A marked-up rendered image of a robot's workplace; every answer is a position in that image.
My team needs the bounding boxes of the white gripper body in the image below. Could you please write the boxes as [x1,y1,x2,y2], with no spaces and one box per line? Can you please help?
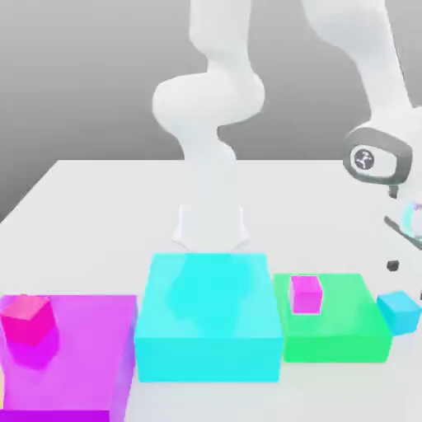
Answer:
[382,199,422,252]

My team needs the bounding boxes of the small blue cube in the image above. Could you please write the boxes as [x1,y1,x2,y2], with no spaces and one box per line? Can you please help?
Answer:
[376,290,422,337]

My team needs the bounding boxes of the small magenta cube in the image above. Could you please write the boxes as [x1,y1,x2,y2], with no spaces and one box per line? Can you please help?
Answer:
[289,274,324,316]

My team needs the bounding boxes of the small pink cube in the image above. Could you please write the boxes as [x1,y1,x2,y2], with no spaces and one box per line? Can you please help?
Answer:
[0,293,56,348]

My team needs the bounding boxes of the large green box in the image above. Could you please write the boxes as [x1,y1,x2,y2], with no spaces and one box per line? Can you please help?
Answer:
[272,272,394,364]

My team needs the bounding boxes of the large cyan box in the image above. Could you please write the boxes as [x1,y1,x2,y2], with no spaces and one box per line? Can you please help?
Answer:
[134,252,285,384]

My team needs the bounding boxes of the large magenta box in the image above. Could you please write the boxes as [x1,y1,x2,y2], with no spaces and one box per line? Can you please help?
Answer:
[0,293,138,422]

